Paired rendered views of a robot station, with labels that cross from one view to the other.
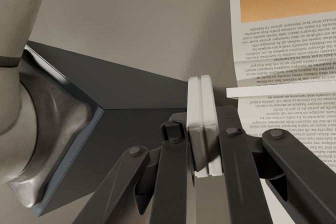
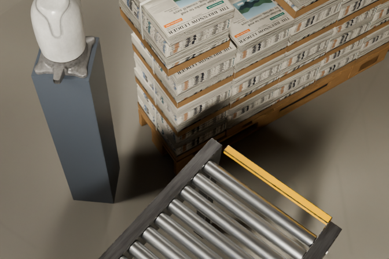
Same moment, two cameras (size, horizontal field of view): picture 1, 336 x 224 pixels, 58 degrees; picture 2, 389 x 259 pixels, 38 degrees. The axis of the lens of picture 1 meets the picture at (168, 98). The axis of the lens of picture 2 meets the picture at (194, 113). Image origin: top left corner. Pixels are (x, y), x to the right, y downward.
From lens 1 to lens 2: 1.88 m
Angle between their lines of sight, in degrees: 47
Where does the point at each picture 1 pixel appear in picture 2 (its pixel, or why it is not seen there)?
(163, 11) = (29, 124)
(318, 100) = not seen: outside the picture
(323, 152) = (168, 6)
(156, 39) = (32, 146)
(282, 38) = not seen: outside the picture
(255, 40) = not seen: outside the picture
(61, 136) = (88, 45)
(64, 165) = (91, 59)
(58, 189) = (91, 70)
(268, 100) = (150, 3)
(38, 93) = not seen: hidden behind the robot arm
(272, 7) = not seen: outside the picture
